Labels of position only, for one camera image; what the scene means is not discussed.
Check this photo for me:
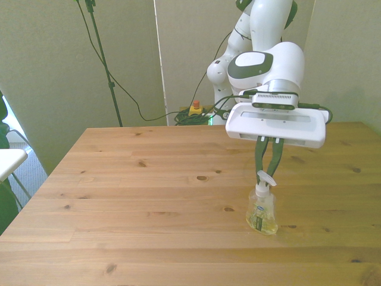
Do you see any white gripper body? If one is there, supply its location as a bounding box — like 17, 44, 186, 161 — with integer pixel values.
224, 102, 331, 149

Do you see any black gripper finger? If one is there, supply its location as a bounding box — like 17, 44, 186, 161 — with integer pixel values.
254, 136, 269, 187
265, 137, 285, 180

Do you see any clear yellow sanitizer pump bottle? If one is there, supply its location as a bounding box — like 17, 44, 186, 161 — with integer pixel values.
245, 170, 279, 236

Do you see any yellow emergency stop button box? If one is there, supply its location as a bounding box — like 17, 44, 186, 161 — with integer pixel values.
188, 100, 205, 117

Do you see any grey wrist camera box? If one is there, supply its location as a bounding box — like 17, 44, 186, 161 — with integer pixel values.
251, 92, 299, 111

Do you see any black gripper side cable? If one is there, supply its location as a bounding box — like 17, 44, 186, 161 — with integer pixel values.
298, 102, 333, 123

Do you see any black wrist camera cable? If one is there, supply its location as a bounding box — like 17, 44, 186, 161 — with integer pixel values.
211, 88, 258, 120

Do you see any coiled black cable bundle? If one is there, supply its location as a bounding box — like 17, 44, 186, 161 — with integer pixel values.
173, 108, 214, 126

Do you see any long black hanging cable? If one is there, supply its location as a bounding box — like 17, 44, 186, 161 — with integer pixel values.
73, 0, 191, 122

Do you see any black camera stand pole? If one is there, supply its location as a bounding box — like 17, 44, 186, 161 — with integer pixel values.
84, 0, 124, 128

